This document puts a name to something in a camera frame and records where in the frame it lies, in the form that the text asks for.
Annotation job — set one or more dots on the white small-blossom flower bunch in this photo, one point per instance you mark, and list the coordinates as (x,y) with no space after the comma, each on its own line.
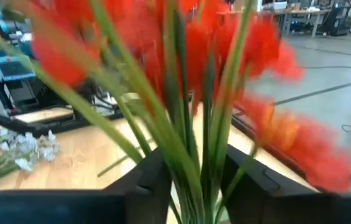
(26,146)

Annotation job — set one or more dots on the blue framed screen device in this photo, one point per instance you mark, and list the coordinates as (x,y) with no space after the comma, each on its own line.
(13,70)

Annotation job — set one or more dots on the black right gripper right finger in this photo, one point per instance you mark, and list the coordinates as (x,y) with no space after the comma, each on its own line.
(256,199)

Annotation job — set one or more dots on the black shelving unit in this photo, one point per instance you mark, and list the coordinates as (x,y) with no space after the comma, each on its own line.
(343,18)

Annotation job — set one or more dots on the red flower bunch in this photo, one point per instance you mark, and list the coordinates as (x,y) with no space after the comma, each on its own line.
(169,130)

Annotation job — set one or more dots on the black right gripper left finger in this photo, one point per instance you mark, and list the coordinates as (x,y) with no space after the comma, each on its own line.
(138,205)

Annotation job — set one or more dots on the wooden workbench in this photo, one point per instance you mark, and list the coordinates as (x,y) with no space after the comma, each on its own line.
(303,14)

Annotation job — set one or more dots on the black electronics stack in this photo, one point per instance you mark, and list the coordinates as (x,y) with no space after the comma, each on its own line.
(26,93)

